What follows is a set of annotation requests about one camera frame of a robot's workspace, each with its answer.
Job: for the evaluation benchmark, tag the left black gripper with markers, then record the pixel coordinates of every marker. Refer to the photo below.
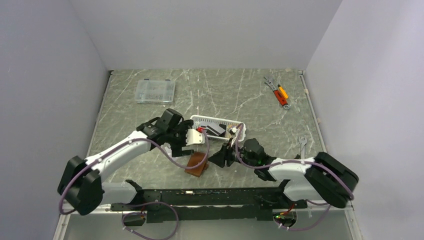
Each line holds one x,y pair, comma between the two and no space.
176,150

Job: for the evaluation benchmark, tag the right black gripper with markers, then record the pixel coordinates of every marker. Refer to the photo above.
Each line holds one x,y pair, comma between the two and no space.
224,154

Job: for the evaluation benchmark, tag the white plastic basket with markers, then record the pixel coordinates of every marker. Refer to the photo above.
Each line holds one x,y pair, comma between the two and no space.
229,123

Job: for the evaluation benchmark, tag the brown leather card holder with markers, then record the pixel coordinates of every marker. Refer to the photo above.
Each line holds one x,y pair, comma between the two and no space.
196,159

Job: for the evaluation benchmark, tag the white striped card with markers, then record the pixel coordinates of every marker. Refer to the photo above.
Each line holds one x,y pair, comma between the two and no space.
214,129

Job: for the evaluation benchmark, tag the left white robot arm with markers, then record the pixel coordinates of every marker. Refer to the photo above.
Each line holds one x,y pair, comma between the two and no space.
82,186

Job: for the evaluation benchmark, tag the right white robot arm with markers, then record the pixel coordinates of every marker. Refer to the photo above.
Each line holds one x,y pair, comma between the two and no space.
321,177

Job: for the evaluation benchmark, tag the clear plastic organizer box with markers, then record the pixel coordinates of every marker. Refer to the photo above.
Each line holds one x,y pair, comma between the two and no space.
155,91

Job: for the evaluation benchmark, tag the red adjustable wrench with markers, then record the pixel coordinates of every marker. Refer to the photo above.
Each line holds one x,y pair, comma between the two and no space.
281,99

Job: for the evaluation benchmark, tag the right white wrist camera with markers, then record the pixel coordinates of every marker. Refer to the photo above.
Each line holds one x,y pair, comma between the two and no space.
237,134

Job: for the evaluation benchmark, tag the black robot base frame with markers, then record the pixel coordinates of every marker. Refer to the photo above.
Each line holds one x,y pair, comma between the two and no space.
195,204

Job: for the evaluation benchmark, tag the yellow handled screwdriver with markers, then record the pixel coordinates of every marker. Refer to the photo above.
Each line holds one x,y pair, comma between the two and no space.
282,92

